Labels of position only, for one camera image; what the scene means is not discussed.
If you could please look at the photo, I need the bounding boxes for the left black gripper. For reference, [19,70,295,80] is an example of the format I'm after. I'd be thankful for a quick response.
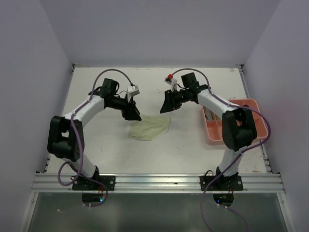
[108,93,141,121]

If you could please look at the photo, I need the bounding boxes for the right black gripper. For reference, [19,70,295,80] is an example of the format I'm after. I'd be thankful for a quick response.
[160,88,189,113]

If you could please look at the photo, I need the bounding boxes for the pale green underwear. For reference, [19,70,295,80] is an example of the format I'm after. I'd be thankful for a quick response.
[126,115,171,141]

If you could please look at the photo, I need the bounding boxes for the grey and cream underwear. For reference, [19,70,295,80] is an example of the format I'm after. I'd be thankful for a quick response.
[204,108,216,121]

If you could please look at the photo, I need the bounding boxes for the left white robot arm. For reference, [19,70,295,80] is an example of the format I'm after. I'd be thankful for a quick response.
[47,78,141,190]

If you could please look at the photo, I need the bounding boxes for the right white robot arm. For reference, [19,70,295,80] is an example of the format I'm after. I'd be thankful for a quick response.
[160,72,257,190]

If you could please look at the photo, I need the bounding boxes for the pink divided tray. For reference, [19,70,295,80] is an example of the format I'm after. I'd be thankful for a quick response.
[201,99,268,145]

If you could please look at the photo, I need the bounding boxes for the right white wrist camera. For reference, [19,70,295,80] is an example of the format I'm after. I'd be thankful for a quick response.
[164,74,178,92]

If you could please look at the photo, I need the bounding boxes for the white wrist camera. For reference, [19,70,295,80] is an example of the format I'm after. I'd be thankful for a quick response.
[164,74,178,92]
[126,85,140,100]

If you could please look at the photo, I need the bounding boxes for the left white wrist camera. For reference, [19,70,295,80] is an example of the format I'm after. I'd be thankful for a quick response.
[126,85,140,100]

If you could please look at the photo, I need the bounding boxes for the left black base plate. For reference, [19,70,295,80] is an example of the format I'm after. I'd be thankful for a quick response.
[72,175,116,191]

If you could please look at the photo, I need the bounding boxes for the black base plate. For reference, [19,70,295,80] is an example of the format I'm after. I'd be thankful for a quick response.
[199,169,244,191]
[72,175,116,191]

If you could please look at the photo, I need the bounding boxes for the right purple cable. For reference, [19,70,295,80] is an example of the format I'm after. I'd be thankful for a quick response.
[169,68,272,232]

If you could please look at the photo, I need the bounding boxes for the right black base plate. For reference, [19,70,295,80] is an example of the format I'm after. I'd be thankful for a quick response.
[199,169,244,191]

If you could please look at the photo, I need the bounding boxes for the aluminium mounting rail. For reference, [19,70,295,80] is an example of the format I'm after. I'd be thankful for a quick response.
[31,173,284,193]

